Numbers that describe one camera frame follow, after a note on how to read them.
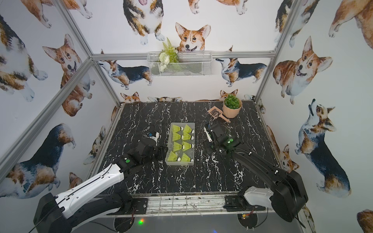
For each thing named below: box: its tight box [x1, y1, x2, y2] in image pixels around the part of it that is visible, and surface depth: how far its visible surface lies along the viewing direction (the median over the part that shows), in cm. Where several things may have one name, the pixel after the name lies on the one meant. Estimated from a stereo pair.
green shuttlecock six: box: [172, 131, 184, 142], surface depth 99 cm
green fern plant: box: [158, 37, 180, 73], surface depth 84 cm
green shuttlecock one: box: [183, 123, 195, 138], surface depth 102 cm
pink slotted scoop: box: [207, 105, 231, 124], surface depth 116 cm
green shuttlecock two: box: [171, 124, 184, 136], surface depth 102 cm
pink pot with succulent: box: [222, 93, 243, 119], surface depth 105 cm
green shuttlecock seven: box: [182, 132, 195, 141], surface depth 99 cm
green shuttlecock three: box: [172, 141, 186, 152], surface depth 94 cm
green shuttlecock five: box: [180, 152, 194, 162], surface depth 88 cm
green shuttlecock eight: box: [181, 141, 195, 152], surface depth 94 cm
